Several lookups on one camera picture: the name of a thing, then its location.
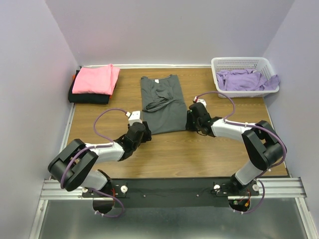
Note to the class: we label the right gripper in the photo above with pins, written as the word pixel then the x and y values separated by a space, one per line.
pixel 189 125

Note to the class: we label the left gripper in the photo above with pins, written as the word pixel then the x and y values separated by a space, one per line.
pixel 147 133

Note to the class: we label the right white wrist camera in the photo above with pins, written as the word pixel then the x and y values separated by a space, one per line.
pixel 198 100

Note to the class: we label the folded pink t-shirt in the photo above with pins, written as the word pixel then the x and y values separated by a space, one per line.
pixel 100 80

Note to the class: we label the purple t-shirt in basket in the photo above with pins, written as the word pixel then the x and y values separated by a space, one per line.
pixel 246 80

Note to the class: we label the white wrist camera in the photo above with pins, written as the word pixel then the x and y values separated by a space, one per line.
pixel 134 117
pixel 198 100

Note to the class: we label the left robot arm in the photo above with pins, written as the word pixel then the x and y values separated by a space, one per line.
pixel 72 166

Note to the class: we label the folded black t-shirt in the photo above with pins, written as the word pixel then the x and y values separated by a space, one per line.
pixel 87 98

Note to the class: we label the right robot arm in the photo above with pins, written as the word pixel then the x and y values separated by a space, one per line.
pixel 264 148

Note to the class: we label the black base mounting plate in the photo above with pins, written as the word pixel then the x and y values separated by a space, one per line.
pixel 178 192

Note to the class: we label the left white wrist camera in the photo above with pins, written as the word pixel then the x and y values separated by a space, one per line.
pixel 134 117

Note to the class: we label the dark grey t-shirt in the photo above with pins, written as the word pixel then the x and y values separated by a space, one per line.
pixel 163 105

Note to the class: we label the white plastic laundry basket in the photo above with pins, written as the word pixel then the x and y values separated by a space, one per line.
pixel 259 64

